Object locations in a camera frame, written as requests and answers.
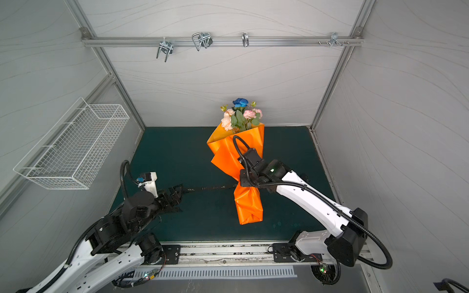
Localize black ribbon strap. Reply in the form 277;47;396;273
181;184;239;194

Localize orange wrapping paper sheet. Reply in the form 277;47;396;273
207;123;265;225

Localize pink fake flower stem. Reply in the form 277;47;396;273
243;101;263;129

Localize peach fake flower stem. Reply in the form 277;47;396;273
221;105;235;131

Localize blue fake flower stem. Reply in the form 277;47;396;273
233;98;249;108

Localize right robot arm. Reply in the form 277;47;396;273
238;148;393;270

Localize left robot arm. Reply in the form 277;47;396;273
25;172;184;293

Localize green table mat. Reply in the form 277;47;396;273
106;127;322;242

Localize middle metal U-bolt clamp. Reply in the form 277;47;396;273
192;32;213;51

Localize metal u-bolt clamp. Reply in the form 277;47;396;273
156;39;173;62
192;32;213;51

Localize left metal U-bolt clamp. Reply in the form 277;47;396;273
156;39;173;62

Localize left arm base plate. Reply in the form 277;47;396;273
144;245;181;266

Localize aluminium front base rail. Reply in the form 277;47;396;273
73;239;374;270

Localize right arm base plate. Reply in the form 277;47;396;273
267;243;323;264

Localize white wire basket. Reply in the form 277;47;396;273
13;98;129;190

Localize white slotted cable duct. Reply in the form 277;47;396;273
152;266;298;281

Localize aluminium cross rail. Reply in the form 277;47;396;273
79;27;364;48

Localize small metal hook bracket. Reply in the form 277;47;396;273
241;32;249;48

